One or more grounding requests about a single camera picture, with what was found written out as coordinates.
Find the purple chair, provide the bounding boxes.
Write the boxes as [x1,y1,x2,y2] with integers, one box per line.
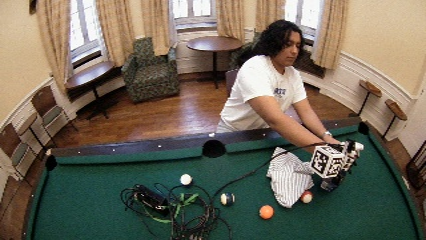
[224,68,241,98]

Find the white framed window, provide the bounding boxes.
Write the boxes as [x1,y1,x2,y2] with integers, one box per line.
[68,0,106,64]
[170,0,220,32]
[284,0,323,39]

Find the black electronics box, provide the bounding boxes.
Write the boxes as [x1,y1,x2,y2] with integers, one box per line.
[134,184,171,214]

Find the blue striped billiard ball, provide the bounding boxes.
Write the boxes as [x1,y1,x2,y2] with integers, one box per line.
[220,192,237,207]

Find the white glove camera mount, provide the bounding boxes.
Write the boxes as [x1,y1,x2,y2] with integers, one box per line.
[343,139,367,173]

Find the wooden chair with grey cushion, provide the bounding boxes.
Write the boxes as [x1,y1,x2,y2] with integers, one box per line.
[0,122,39,183]
[30,85,79,148]

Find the the person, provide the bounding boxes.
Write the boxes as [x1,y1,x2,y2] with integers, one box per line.
[216,19,349,148]

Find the small wooden wall shelf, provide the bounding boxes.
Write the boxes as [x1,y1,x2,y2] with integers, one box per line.
[383,98,409,139]
[356,79,384,118]

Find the wooden half-round side table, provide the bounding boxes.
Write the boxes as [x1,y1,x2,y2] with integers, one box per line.
[64,60,118,121]

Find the orange billiard ball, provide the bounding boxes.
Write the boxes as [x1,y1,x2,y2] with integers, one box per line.
[259,204,276,221]

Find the green strap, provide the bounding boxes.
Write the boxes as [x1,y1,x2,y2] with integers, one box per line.
[143,192,202,224]

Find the dark patterned armchair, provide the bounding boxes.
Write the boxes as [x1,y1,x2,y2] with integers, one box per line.
[229,41,328,79]

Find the long black glove cable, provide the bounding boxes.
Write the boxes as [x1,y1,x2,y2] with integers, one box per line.
[211,142,344,201]

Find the white cube of black markers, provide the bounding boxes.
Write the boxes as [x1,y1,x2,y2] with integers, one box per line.
[309,144,348,180]

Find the green patterned armchair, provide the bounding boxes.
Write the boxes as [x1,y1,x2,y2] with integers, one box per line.
[120,36,182,104]

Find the red striped billiard ball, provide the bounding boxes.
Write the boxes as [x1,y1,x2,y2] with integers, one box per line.
[300,190,315,205]

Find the white striped cloth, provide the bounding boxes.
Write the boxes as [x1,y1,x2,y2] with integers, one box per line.
[265,146,317,209]

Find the white cue ball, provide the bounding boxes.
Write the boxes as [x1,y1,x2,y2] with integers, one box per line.
[179,173,195,186]

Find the round wooden pedestal table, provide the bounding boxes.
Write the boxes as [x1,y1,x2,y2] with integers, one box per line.
[186,35,244,90]

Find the dark wooden pool table rail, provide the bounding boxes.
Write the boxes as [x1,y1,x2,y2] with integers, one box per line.
[44,116,372,158]

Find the black rack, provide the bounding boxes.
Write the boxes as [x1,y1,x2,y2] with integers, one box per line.
[405,139,426,191]

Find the bundle of black cables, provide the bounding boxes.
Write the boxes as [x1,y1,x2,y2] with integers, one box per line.
[120,182,235,240]

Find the beige window curtains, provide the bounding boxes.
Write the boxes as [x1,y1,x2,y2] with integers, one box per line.
[36,0,351,94]

